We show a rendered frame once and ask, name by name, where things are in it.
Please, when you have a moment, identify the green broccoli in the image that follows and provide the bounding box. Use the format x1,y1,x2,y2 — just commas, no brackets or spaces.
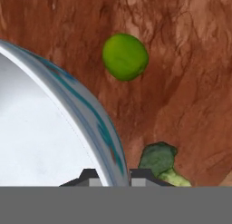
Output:
138,141,192,188

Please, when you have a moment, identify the green lime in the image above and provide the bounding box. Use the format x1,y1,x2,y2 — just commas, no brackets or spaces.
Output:
101,33,150,83

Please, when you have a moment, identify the white bowl with teal pattern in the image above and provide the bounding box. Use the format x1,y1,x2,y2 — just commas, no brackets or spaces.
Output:
0,39,130,188

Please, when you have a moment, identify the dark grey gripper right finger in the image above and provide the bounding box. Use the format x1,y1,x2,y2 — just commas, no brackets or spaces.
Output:
129,169,175,188

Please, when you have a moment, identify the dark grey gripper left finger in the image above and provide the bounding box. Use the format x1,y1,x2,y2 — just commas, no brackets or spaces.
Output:
59,168,104,188

